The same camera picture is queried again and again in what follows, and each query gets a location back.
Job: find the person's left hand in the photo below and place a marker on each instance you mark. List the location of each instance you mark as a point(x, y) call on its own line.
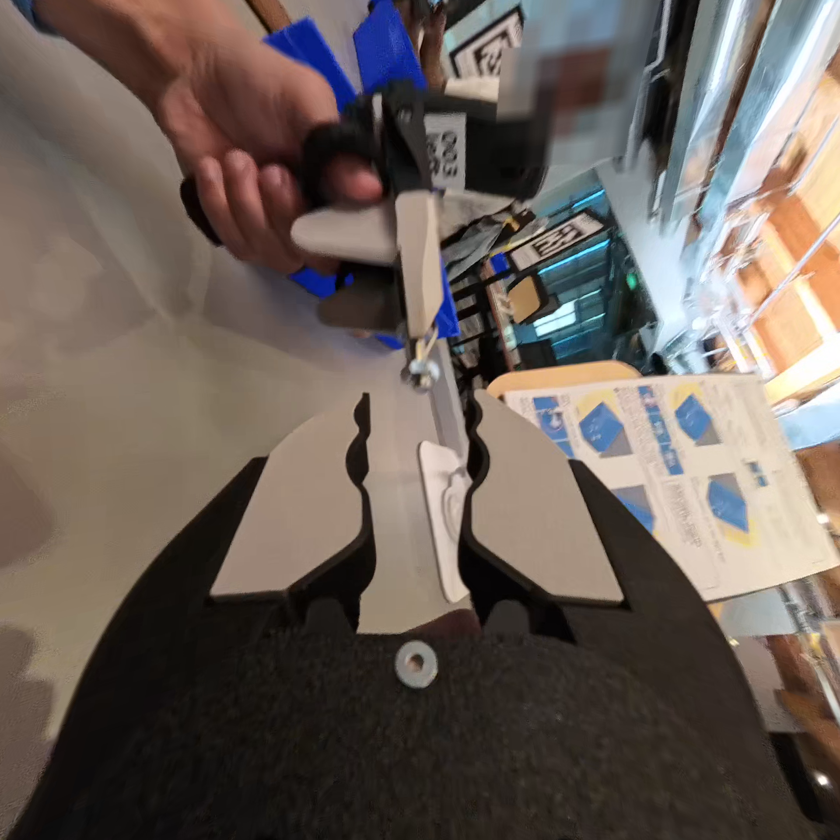
point(250, 131)

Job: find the grey desk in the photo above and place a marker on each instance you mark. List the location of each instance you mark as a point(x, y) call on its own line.
point(118, 420)

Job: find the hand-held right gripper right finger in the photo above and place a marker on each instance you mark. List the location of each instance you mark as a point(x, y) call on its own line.
point(545, 525)

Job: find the black white marker board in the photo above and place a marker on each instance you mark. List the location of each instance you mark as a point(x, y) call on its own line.
point(486, 46)
point(558, 239)

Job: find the white document stand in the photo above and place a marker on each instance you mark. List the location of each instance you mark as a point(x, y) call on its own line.
point(444, 512)

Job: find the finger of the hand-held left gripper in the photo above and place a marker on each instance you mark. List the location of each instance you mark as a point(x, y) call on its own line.
point(357, 299)
point(418, 263)

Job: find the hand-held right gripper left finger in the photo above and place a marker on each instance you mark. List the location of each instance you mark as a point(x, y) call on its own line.
point(289, 525)

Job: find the printed instruction sheet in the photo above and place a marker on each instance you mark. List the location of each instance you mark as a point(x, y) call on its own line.
point(696, 486)

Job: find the blue wristband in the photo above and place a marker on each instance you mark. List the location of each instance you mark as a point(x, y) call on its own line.
point(29, 13)

